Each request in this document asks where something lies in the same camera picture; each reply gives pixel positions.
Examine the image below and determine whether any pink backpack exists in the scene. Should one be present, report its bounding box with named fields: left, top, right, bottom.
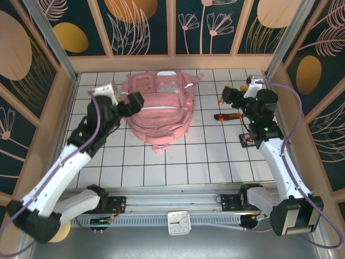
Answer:
left=121, top=70, right=207, bottom=155

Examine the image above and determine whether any red black utility knife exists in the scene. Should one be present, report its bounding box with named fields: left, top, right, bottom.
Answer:
left=214, top=113, right=243, bottom=122

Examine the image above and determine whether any white square clock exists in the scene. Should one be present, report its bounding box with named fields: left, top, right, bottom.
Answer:
left=167, top=210, right=192, bottom=236

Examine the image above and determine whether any round yellow sponge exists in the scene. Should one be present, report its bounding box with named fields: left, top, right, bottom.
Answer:
left=52, top=220, right=72, bottom=242

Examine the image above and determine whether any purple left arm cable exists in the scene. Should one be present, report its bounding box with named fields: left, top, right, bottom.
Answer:
left=0, top=93, right=103, bottom=257

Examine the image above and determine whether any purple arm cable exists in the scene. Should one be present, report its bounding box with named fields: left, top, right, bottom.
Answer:
left=0, top=93, right=103, bottom=257
left=244, top=80, right=341, bottom=249

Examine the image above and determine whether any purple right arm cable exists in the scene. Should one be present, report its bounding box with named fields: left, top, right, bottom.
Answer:
left=244, top=80, right=341, bottom=249

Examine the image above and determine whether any aluminium side rail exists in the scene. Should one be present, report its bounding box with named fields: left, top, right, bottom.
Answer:
left=43, top=72, right=80, bottom=195

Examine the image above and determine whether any aluminium frame post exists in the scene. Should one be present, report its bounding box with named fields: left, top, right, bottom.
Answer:
left=23, top=0, right=79, bottom=83
left=265, top=0, right=323, bottom=79

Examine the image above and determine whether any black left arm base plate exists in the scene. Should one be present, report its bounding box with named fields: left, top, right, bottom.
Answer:
left=77, top=196, right=127, bottom=214

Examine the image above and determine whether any aluminium mounting rail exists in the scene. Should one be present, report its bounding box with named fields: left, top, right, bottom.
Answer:
left=26, top=186, right=321, bottom=214

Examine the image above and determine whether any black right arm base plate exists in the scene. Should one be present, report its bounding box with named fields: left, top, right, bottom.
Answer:
left=220, top=193, right=270, bottom=213

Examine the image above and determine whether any grey slotted cable duct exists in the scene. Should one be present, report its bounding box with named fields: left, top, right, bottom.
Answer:
left=67, top=214, right=243, bottom=227

